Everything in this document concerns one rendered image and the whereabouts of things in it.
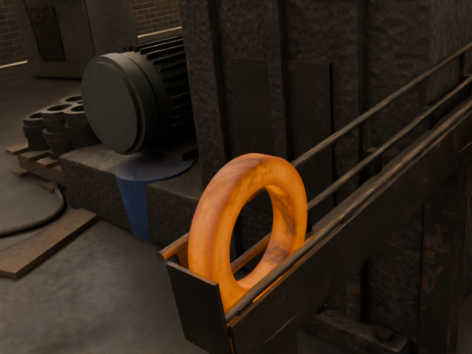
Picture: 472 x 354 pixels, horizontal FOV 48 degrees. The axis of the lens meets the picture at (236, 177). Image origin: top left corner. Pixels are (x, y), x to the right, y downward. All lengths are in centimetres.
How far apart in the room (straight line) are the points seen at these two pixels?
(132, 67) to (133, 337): 92
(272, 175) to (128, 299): 122
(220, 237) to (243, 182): 6
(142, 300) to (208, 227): 122
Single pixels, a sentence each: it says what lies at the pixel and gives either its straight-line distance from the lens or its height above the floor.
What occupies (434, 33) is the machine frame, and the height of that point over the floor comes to 79.
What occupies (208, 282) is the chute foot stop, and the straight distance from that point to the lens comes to 54.
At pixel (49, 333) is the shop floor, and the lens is 172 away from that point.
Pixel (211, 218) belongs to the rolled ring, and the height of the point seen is 73.
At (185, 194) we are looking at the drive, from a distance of 180.
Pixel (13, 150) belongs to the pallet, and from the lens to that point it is 301.
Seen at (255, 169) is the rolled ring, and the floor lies 76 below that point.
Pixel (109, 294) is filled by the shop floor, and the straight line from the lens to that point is 181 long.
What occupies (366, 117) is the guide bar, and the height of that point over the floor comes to 71.
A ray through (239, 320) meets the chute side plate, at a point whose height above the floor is 62.
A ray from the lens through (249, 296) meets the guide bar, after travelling 59.
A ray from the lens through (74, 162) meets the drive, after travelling 232.
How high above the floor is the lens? 97
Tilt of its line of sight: 23 degrees down
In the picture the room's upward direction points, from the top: 6 degrees counter-clockwise
